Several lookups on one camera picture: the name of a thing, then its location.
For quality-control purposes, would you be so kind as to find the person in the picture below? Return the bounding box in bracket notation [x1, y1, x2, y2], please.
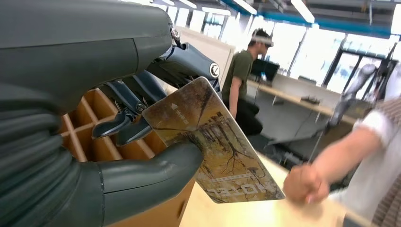
[283, 62, 401, 227]
[221, 28, 275, 137]

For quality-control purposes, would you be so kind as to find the black monitor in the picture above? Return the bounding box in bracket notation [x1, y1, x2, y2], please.
[250, 59, 280, 83]

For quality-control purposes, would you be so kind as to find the wooden slotted card box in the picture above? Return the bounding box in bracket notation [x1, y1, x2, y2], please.
[58, 87, 196, 227]

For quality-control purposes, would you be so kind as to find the small black device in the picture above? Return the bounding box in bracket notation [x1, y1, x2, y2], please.
[300, 95, 321, 105]

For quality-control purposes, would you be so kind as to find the long workbench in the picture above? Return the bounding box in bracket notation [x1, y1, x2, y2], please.
[246, 73, 374, 157]

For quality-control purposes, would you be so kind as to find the ceiling light strip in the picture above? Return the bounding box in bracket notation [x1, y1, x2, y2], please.
[202, 7, 232, 16]
[289, 0, 315, 24]
[232, 0, 258, 15]

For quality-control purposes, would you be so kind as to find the grey kiosk stand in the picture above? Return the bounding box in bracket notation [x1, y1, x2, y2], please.
[325, 63, 378, 129]

